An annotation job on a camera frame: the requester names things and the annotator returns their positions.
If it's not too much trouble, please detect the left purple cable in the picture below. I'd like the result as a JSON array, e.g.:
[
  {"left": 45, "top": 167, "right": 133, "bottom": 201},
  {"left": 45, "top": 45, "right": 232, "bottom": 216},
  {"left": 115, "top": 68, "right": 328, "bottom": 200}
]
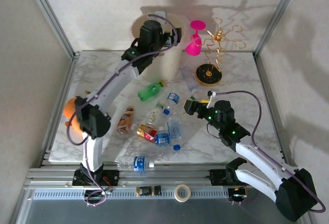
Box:
[{"left": 66, "top": 14, "right": 179, "bottom": 207}]

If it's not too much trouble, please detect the red yellow can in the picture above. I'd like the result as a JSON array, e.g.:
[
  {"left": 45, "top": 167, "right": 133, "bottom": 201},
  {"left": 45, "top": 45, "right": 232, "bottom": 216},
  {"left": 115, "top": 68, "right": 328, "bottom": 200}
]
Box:
[{"left": 131, "top": 123, "right": 158, "bottom": 142}]

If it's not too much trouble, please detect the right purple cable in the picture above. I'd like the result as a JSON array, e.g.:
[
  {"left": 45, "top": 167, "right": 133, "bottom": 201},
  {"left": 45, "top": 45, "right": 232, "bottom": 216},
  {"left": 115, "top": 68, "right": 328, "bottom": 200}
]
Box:
[{"left": 215, "top": 90, "right": 326, "bottom": 213}]

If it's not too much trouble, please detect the long clear bottle blue label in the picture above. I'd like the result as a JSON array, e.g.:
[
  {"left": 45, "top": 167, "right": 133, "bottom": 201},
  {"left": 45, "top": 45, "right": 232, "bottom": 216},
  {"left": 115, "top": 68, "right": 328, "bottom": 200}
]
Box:
[{"left": 117, "top": 155, "right": 156, "bottom": 172}]

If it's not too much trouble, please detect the red black wire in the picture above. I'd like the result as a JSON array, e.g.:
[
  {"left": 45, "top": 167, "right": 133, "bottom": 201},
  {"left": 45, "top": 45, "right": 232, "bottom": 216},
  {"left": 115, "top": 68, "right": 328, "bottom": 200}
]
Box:
[{"left": 102, "top": 176, "right": 114, "bottom": 191}]

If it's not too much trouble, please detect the grey metal panel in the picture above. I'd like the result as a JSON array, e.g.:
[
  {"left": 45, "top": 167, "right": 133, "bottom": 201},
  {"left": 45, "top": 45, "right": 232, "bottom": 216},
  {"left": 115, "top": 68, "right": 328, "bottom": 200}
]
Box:
[{"left": 11, "top": 198, "right": 316, "bottom": 224}]

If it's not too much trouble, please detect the orange plush toy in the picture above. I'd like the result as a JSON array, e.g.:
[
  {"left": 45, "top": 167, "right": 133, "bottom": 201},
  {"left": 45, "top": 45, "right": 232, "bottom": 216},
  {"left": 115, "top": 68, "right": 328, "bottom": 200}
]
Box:
[{"left": 63, "top": 96, "right": 87, "bottom": 134}]

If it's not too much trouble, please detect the aluminium frame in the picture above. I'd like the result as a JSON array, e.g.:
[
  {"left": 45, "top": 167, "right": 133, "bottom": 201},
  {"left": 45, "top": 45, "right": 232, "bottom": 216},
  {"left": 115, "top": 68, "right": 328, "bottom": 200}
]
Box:
[{"left": 10, "top": 0, "right": 318, "bottom": 224}]

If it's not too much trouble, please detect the brown drink bottle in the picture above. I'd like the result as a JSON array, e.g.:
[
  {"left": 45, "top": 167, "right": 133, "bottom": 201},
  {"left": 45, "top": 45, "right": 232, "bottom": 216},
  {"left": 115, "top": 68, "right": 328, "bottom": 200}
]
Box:
[{"left": 116, "top": 105, "right": 136, "bottom": 135}]

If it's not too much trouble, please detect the purple cable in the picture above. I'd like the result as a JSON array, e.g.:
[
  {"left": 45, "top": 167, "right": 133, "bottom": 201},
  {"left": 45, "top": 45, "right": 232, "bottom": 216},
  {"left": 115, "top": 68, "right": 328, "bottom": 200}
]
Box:
[
  {"left": 215, "top": 90, "right": 326, "bottom": 213},
  {"left": 66, "top": 14, "right": 179, "bottom": 207}
]

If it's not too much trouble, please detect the clear bottle pale blue print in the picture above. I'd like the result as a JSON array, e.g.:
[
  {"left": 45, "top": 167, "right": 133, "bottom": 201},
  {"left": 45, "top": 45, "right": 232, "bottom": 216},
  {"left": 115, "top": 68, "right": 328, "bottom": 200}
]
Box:
[{"left": 166, "top": 116, "right": 182, "bottom": 151}]

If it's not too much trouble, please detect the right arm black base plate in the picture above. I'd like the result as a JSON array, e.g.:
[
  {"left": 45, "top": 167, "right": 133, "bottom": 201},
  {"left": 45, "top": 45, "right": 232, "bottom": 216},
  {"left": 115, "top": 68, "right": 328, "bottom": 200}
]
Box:
[{"left": 209, "top": 169, "right": 257, "bottom": 186}]

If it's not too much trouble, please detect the small circuit board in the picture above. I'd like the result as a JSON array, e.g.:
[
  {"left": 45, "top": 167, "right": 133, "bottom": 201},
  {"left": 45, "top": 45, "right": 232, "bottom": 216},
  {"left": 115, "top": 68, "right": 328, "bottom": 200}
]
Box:
[{"left": 228, "top": 186, "right": 249, "bottom": 200}]

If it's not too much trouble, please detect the masking tape roll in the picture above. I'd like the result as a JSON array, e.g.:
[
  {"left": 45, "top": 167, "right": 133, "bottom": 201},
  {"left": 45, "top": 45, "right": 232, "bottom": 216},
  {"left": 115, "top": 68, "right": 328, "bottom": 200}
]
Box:
[{"left": 174, "top": 184, "right": 192, "bottom": 203}]

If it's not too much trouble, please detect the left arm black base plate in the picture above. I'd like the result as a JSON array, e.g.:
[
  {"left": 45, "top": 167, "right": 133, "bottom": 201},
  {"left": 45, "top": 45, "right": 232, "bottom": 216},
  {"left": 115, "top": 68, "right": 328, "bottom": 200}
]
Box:
[{"left": 72, "top": 169, "right": 120, "bottom": 186}]

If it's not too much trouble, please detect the white ribbed plastic bin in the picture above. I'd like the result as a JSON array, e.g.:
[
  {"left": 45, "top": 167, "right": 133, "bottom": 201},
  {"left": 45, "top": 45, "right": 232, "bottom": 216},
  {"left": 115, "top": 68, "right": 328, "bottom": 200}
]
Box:
[{"left": 131, "top": 13, "right": 190, "bottom": 80}]

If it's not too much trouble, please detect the pink plastic wine glass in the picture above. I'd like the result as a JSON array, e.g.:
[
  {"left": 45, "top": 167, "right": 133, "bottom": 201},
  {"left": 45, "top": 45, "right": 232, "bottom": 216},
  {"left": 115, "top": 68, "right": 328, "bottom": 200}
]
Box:
[{"left": 185, "top": 20, "right": 208, "bottom": 57}]

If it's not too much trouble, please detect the clear bottle green white label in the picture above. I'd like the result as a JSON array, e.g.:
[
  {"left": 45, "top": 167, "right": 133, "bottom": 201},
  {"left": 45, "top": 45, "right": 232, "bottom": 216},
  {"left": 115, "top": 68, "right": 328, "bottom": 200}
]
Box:
[{"left": 147, "top": 102, "right": 165, "bottom": 127}]

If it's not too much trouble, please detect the green soda bottle yellow cap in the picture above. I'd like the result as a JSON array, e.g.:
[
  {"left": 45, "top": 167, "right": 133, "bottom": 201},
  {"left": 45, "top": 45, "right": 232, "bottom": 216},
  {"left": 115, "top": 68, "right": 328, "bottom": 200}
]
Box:
[{"left": 137, "top": 80, "right": 167, "bottom": 102}]

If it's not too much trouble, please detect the clear bottle bright blue label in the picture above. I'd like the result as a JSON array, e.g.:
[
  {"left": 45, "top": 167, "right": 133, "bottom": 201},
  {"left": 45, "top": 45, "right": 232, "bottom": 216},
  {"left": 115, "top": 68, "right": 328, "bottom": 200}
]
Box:
[{"left": 154, "top": 126, "right": 172, "bottom": 162}]

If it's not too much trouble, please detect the gold wire rack black base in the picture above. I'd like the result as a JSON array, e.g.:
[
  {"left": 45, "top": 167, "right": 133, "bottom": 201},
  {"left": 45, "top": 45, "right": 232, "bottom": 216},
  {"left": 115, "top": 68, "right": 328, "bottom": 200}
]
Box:
[{"left": 194, "top": 17, "right": 247, "bottom": 87}]

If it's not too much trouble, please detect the clear bottle purple label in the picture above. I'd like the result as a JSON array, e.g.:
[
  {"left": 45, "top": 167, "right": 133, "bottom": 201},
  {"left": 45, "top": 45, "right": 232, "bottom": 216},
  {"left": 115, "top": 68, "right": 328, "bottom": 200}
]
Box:
[{"left": 179, "top": 65, "right": 199, "bottom": 94}]

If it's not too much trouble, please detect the grey slotted cable duct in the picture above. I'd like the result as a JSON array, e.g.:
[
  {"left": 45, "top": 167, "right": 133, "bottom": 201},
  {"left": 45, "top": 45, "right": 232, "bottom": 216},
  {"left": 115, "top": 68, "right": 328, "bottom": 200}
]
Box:
[{"left": 32, "top": 188, "right": 231, "bottom": 201}]

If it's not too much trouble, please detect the black rectangular device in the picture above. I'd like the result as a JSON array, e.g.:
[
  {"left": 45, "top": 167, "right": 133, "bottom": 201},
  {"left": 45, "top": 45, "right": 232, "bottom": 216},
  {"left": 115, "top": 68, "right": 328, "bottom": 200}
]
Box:
[{"left": 136, "top": 185, "right": 161, "bottom": 197}]

